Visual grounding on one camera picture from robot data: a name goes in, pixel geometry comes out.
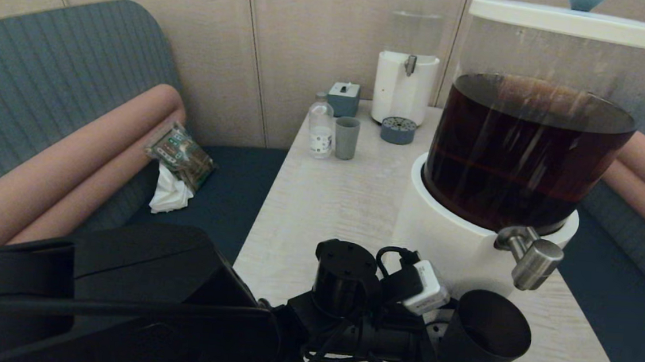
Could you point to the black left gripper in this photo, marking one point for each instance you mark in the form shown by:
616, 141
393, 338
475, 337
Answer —
396, 342

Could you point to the black cup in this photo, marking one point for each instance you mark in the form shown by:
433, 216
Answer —
483, 334

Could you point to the large metal dispenser tap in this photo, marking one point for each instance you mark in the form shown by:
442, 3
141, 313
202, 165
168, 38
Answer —
535, 265

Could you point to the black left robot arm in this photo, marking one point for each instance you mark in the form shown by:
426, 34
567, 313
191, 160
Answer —
117, 303

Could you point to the grey-blue cup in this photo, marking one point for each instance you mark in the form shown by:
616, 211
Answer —
346, 138

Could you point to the dark teal seat cushion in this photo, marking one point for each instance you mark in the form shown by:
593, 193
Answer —
223, 196
620, 342

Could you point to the large dark tea dispenser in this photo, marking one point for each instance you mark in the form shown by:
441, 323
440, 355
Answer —
473, 170

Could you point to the ribbed grey-blue bench backrest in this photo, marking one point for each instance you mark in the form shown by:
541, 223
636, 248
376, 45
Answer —
640, 243
49, 67

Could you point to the small blue drip tray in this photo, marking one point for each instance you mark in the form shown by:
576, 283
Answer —
398, 131

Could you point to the clear plastic bottle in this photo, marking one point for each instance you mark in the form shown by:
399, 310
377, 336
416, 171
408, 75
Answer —
321, 128

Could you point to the small clear water dispenser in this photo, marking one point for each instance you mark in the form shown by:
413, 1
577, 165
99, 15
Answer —
401, 95

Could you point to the small blue box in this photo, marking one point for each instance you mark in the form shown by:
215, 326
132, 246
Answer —
343, 100

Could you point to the small metal dispenser tap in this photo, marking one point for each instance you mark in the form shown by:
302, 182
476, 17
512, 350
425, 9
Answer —
410, 65

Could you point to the crumpled white tissue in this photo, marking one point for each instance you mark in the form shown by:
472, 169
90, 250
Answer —
169, 195

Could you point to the large white dispenser lid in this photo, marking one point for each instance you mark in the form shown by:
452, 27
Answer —
571, 23

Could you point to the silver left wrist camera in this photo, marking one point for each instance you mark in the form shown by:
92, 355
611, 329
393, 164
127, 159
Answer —
428, 290

